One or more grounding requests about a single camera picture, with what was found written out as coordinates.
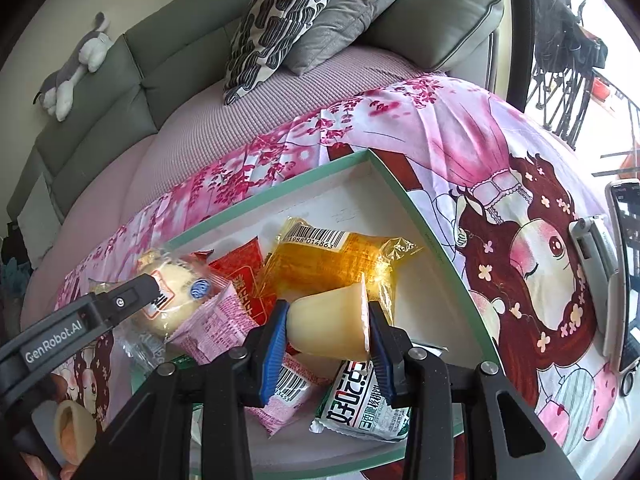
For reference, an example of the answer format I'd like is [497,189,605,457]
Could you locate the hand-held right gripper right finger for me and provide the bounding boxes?
[367,300,583,480]

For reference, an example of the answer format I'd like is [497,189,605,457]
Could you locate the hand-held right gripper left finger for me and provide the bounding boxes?
[75,300,291,480]

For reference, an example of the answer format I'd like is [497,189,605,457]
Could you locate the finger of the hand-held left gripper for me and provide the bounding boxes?
[87,274,162,333]

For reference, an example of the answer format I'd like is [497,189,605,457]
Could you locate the clear bun packet orange label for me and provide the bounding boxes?
[90,247,221,376]

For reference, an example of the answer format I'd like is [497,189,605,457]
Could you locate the green and white cracker packet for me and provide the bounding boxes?
[309,357,413,443]

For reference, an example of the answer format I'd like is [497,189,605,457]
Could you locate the pink snack packet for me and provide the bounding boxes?
[167,280,328,436]

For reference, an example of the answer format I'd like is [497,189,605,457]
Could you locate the round cream pastry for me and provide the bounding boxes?
[287,280,373,363]

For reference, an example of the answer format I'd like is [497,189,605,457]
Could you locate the plain red snack packet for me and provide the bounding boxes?
[207,237,281,336]

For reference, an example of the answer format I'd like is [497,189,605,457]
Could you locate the yellow clear cake packet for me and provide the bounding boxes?
[255,216,425,326]

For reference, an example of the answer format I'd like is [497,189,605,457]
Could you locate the white box with teal rim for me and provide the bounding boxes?
[131,150,502,478]

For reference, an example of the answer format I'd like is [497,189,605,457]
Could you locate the person's left hand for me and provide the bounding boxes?
[27,399,98,480]

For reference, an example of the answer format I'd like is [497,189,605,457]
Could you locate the dark clothes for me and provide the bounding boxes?
[0,232,31,268]

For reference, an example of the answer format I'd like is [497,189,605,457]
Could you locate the light grey pillow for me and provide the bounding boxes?
[16,174,66,241]

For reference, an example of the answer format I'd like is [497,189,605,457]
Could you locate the pink sofa seat cover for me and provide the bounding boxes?
[20,45,436,321]

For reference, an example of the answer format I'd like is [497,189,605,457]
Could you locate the pink printed blanket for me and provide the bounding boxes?
[50,72,640,480]

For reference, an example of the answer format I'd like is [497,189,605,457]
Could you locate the grey phone stand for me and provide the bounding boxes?
[569,215,621,286]

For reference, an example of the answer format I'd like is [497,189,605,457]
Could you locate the grey and white plush toy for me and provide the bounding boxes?
[32,11,113,122]

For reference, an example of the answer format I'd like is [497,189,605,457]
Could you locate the grey sofa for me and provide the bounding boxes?
[5,0,506,261]

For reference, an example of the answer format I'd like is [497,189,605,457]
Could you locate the smartphone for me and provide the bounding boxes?
[604,178,640,373]

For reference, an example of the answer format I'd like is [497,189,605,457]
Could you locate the black and white patterned pillow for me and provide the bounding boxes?
[222,0,338,106]

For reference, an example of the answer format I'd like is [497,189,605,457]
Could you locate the dark grey pillow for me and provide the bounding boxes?
[282,0,423,77]

